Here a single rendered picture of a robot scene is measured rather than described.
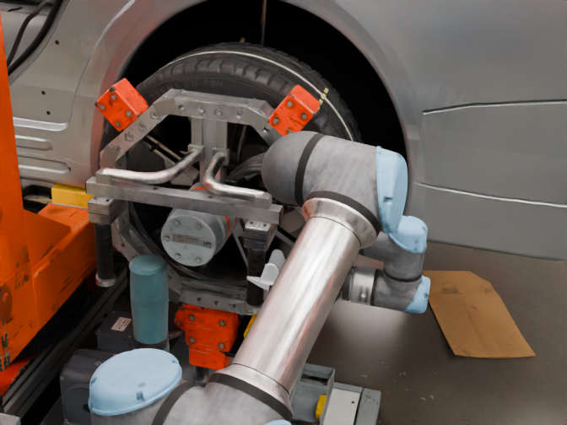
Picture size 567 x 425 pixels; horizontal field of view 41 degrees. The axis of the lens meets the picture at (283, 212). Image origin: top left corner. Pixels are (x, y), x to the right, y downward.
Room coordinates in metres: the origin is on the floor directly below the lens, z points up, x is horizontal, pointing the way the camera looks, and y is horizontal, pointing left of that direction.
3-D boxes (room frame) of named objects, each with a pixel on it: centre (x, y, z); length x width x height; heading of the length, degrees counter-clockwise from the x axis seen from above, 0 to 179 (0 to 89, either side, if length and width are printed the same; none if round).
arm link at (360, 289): (1.31, -0.17, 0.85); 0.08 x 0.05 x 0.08; 168
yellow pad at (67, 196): (1.97, 0.57, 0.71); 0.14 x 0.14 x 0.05; 78
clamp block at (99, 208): (1.46, 0.38, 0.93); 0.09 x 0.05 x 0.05; 168
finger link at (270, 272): (1.33, 0.02, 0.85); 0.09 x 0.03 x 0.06; 87
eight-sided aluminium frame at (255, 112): (1.62, 0.17, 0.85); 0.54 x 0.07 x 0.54; 78
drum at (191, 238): (1.55, 0.18, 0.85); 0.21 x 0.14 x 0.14; 168
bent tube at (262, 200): (1.48, 0.10, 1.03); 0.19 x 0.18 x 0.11; 168
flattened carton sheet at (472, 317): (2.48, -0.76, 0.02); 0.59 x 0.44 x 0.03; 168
